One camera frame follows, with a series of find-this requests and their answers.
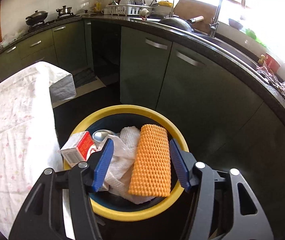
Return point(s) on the red white milk carton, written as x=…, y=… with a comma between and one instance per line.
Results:
x=78, y=148

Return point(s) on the green kitchen cabinets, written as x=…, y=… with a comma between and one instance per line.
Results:
x=228, y=115

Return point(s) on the floral white tablecloth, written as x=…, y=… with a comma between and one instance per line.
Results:
x=28, y=139

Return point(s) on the wooden cutting board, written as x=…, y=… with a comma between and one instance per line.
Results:
x=187, y=9

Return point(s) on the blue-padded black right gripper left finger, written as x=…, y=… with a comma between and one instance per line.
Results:
x=57, y=194

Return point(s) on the orange foam net sleeve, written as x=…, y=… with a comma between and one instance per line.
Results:
x=151, y=175

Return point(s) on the black pan by sink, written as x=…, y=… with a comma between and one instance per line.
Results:
x=180, y=23

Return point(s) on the red cola can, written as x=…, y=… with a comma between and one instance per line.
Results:
x=99, y=135

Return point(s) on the steel pot on stove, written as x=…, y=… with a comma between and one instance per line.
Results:
x=64, y=11

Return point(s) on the black wok on stove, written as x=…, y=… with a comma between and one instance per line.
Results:
x=37, y=17

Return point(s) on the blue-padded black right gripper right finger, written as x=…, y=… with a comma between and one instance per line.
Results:
x=223, y=204

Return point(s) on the chrome kitchen faucet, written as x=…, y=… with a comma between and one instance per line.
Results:
x=214, y=21

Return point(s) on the white dish rack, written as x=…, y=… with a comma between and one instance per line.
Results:
x=127, y=8

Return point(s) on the white paper towel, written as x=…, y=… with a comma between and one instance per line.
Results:
x=120, y=169

